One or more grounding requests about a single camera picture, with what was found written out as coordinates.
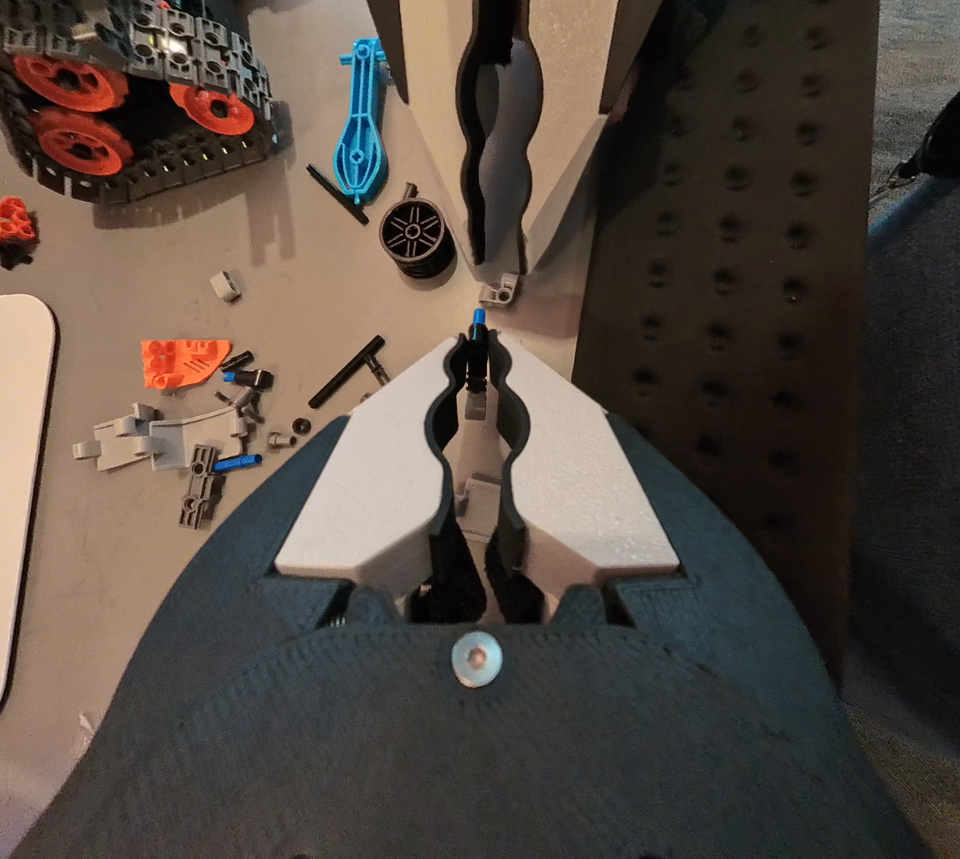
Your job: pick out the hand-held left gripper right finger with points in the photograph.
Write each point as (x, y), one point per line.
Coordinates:
(592, 499)

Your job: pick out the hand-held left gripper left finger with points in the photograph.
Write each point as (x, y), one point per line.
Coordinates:
(360, 499)

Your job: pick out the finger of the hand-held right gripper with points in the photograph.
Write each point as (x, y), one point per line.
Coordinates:
(577, 34)
(431, 34)

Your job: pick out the blue plastic separator tool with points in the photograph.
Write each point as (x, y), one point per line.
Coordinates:
(360, 146)

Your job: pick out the light grey axle connector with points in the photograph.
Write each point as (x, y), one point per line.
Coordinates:
(475, 407)

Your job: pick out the grey angled connector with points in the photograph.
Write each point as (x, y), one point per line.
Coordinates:
(240, 405)

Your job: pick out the black thin beam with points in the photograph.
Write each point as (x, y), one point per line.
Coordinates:
(477, 356)

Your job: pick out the light grey cross connector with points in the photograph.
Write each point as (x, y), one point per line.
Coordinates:
(500, 290)

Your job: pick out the grey pin connector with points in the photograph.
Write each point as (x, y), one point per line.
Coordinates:
(281, 440)

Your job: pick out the black axle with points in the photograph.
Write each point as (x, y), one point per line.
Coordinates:
(345, 373)

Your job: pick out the black spoked wheel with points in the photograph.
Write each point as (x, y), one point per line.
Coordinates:
(412, 233)

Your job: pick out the orange sloped panel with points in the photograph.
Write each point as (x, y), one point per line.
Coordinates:
(184, 362)

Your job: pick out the small grey beam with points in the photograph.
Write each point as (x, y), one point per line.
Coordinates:
(225, 286)

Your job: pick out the black dimpled pad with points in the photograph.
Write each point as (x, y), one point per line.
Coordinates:
(735, 274)

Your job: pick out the grey orange toy tracked robot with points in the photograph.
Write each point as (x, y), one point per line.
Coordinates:
(112, 49)

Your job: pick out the white book stand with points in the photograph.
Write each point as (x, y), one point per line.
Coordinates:
(22, 461)

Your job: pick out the orange curved piece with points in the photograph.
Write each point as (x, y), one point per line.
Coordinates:
(15, 221)

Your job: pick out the dark grey frame connector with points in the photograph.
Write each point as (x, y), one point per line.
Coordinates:
(201, 488)

